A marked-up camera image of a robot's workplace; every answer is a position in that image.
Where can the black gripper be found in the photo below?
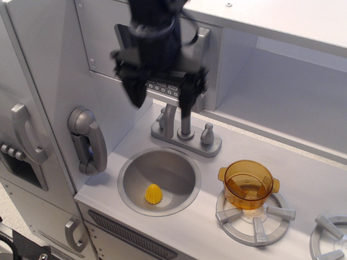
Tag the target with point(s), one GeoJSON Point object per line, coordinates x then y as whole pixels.
{"type": "Point", "coordinates": [148, 54]}

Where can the grey toy microwave door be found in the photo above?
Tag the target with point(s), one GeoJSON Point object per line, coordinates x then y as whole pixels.
{"type": "Point", "coordinates": [97, 20]}

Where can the grey oven vent panel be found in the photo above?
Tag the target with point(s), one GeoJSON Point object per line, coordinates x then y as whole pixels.
{"type": "Point", "coordinates": [132, 237]}

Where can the round metal sink bowl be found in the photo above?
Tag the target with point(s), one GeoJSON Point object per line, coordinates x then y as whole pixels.
{"type": "Point", "coordinates": [174, 172]}

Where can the grey stove burner grate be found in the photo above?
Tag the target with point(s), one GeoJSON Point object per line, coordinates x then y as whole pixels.
{"type": "Point", "coordinates": [259, 227]}

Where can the grey ice dispenser panel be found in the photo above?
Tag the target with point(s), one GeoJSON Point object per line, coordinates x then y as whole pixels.
{"type": "Point", "coordinates": [19, 164]}

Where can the grey toy wall phone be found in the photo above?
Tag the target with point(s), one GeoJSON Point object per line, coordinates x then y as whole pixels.
{"type": "Point", "coordinates": [88, 141]}

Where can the grey toy faucet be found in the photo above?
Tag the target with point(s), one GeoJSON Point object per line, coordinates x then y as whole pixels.
{"type": "Point", "coordinates": [182, 133]}

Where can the amber transparent toy pot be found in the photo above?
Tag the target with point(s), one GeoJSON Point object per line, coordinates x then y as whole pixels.
{"type": "Point", "coordinates": [247, 184]}

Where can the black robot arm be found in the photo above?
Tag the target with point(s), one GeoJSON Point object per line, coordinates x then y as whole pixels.
{"type": "Point", "coordinates": [156, 14]}

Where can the yellow toy corn piece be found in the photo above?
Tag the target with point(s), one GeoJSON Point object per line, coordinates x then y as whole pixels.
{"type": "Point", "coordinates": [153, 194]}

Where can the grey upper fridge handle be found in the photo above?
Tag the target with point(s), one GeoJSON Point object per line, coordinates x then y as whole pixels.
{"type": "Point", "coordinates": [20, 117]}

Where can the grey lower fridge handle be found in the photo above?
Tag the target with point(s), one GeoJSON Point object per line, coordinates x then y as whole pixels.
{"type": "Point", "coordinates": [75, 237]}

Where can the grey fridge handle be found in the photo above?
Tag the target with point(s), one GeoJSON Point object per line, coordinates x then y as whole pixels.
{"type": "Point", "coordinates": [75, 237]}
{"type": "Point", "coordinates": [20, 117]}

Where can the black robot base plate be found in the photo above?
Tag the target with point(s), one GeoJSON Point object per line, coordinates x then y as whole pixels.
{"type": "Point", "coordinates": [16, 246]}

